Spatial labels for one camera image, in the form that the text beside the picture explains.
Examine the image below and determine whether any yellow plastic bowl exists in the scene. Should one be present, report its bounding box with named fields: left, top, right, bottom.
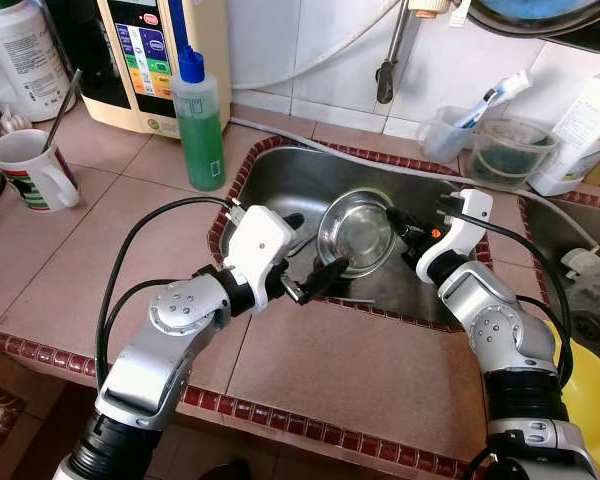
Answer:
left=545, top=320, right=600, bottom=476

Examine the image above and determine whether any metal cutlery piece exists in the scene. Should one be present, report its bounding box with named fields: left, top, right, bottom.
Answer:
left=288, top=232, right=326, bottom=259

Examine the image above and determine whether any clear toothbrush cup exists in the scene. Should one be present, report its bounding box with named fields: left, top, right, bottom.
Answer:
left=415, top=105, right=471, bottom=164

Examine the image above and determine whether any clear container green scrubber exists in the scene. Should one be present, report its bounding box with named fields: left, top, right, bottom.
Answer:
left=470, top=118, right=559, bottom=191

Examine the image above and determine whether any green soap bottle blue cap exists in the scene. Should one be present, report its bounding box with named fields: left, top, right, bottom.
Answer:
left=170, top=45, right=228, bottom=193

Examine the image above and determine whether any white blue toothbrush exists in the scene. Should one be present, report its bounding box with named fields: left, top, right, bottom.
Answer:
left=455, top=68, right=533, bottom=129

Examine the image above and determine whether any white detergent bottle yellow cap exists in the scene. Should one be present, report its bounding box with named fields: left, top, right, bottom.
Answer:
left=528, top=70, right=600, bottom=198

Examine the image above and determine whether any beige water filter appliance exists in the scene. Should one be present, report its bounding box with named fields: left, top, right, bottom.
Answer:
left=45, top=0, right=231, bottom=138

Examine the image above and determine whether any dark hanging wok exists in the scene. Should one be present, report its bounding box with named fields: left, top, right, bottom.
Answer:
left=467, top=0, right=600, bottom=56

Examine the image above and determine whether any metal spoon in mug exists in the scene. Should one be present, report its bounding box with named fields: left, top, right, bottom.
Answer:
left=42, top=68, right=83, bottom=153

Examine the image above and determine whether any white printed mug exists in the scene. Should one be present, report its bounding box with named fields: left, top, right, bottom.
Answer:
left=0, top=128, right=81, bottom=213

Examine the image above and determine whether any large white plastic jug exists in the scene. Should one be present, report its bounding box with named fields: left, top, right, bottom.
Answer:
left=0, top=0, right=78, bottom=123

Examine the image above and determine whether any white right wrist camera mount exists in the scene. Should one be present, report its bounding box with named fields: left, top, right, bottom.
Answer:
left=415, top=188, right=494, bottom=284

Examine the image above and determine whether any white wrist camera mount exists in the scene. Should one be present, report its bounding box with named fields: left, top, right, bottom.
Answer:
left=415, top=188, right=494, bottom=284
left=220, top=203, right=299, bottom=306

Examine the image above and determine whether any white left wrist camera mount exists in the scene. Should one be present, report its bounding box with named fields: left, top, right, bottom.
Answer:
left=220, top=203, right=299, bottom=306

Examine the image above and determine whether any grey wall tap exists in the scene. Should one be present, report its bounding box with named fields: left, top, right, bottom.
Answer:
left=375, top=0, right=413, bottom=106

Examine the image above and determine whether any thin white wall tube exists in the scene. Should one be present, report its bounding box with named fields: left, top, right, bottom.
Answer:
left=230, top=0, right=406, bottom=91

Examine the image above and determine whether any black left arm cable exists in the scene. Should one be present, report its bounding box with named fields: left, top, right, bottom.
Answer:
left=95, top=195, right=243, bottom=391

